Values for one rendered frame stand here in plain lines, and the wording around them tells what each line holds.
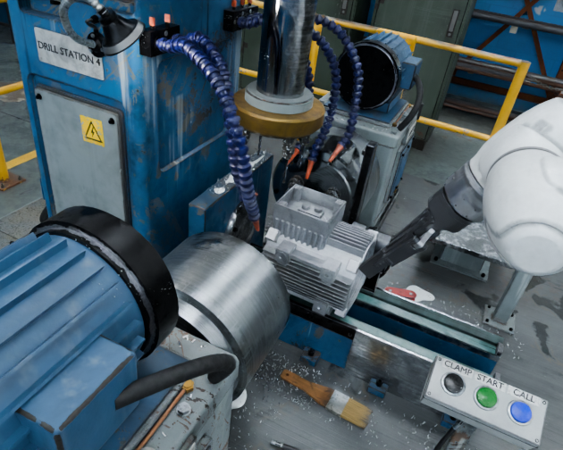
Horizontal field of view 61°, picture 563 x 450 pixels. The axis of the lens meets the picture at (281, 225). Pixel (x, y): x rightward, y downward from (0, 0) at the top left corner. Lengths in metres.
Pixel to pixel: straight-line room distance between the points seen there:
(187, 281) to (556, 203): 0.49
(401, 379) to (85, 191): 0.77
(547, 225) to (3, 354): 0.53
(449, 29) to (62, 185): 3.35
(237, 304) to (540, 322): 0.95
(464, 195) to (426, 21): 3.33
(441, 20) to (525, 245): 3.52
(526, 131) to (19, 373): 0.65
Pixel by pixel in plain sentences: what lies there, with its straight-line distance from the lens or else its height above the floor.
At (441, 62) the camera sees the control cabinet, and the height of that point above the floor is 0.75.
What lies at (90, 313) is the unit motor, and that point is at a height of 1.33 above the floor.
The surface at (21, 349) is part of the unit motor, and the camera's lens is 0.44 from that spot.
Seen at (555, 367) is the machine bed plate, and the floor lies 0.80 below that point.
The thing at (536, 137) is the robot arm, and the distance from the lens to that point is 0.73.
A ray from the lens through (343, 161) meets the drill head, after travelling 1.16.
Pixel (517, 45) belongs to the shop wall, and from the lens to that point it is 5.96.
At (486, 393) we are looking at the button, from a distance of 0.83.
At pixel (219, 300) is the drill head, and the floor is 1.15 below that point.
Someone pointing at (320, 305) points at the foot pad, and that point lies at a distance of 0.99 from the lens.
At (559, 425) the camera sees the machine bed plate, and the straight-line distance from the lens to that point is 1.25.
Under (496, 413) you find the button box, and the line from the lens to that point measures 0.83.
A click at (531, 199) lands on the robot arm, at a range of 0.59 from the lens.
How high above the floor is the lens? 1.65
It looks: 34 degrees down
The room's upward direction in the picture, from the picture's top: 8 degrees clockwise
